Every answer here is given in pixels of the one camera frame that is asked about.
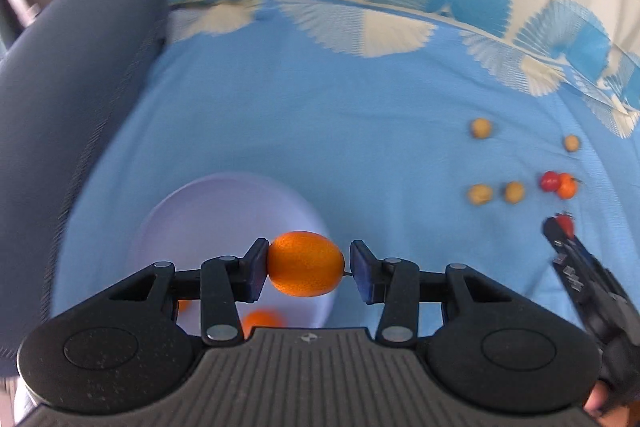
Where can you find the light blue plate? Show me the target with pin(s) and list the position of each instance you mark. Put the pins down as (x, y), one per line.
(200, 217)

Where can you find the person's right hand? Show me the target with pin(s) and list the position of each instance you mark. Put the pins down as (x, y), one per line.
(596, 402)

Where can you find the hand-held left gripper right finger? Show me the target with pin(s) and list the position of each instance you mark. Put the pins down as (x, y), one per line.
(361, 272)

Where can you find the red cherry tomato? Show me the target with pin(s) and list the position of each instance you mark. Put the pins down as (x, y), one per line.
(549, 181)
(566, 224)

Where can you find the blue fan-print sheet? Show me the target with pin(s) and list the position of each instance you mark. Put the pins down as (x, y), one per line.
(350, 117)

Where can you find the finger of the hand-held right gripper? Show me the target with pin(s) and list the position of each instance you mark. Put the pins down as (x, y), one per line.
(554, 231)

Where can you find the blue sofa armrest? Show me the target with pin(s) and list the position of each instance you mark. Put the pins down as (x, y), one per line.
(65, 132)

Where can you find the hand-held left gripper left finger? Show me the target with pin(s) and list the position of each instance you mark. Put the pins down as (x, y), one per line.
(256, 272)

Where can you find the yellow longan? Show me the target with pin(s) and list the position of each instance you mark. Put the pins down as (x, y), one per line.
(480, 194)
(514, 192)
(571, 143)
(481, 128)

